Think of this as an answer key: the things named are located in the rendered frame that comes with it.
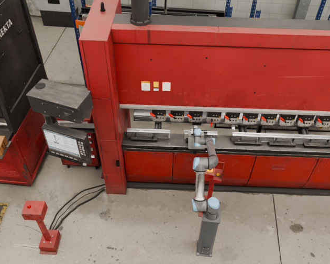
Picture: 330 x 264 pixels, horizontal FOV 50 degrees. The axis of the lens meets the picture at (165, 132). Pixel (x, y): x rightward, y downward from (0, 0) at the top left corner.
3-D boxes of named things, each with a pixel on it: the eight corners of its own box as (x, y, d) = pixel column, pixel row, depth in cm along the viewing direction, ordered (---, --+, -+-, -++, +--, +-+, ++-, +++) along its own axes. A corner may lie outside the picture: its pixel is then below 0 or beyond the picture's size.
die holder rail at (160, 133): (127, 137, 415) (126, 131, 408) (128, 133, 419) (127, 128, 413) (169, 139, 414) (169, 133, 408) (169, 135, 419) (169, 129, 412)
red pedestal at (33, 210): (39, 254, 405) (18, 216, 346) (45, 233, 423) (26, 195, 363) (56, 254, 405) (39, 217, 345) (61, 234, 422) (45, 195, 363)
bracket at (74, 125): (55, 142, 372) (54, 138, 367) (61, 126, 389) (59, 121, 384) (93, 144, 371) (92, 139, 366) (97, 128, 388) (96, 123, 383)
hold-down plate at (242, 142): (234, 144, 409) (234, 143, 407) (233, 141, 413) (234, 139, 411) (260, 145, 409) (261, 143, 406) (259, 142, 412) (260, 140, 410)
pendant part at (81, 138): (49, 152, 349) (40, 127, 323) (55, 144, 357) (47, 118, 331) (89, 165, 339) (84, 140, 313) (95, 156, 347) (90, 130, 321)
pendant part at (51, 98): (46, 157, 363) (24, 94, 302) (59, 141, 379) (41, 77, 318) (90, 172, 351) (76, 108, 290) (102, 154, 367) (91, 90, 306)
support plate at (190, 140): (188, 149, 388) (188, 148, 388) (188, 131, 407) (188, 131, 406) (204, 149, 388) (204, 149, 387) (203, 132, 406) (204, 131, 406)
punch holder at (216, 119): (206, 122, 391) (207, 111, 379) (206, 117, 397) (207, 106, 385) (219, 123, 391) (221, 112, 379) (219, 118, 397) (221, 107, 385)
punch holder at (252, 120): (242, 123, 390) (244, 113, 378) (241, 118, 396) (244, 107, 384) (255, 124, 390) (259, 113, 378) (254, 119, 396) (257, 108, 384)
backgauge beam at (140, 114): (133, 121, 433) (133, 115, 426) (134, 113, 443) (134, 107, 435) (322, 128, 429) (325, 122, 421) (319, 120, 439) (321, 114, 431)
